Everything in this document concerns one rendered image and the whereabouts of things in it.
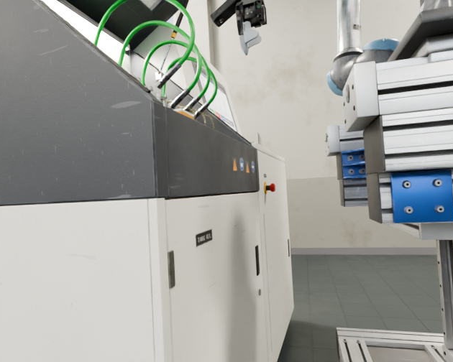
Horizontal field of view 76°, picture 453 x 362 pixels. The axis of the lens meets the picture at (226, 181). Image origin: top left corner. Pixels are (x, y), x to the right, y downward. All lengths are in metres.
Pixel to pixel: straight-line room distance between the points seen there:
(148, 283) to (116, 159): 0.21
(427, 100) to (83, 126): 0.57
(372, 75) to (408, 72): 0.05
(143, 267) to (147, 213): 0.09
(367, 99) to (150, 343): 0.52
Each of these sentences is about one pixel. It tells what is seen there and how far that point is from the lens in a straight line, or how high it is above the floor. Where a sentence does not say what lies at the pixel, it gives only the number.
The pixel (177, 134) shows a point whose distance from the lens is 0.55.
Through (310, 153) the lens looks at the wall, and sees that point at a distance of 3.62.
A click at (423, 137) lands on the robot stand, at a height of 0.86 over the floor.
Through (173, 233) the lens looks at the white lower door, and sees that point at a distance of 0.52.
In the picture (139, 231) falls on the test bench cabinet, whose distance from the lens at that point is 0.50.
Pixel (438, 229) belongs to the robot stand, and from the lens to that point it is 0.70.
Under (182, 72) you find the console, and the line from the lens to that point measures 1.34.
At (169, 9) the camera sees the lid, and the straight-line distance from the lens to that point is 1.46.
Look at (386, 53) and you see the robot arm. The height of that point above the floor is 1.21.
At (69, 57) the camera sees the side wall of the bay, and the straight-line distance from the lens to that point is 0.64.
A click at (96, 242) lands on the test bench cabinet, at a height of 0.72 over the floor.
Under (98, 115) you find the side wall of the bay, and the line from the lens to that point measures 0.56.
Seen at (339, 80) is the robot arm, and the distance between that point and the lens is 1.22.
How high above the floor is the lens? 0.79
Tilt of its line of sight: 2 degrees up
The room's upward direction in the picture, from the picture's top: 3 degrees counter-clockwise
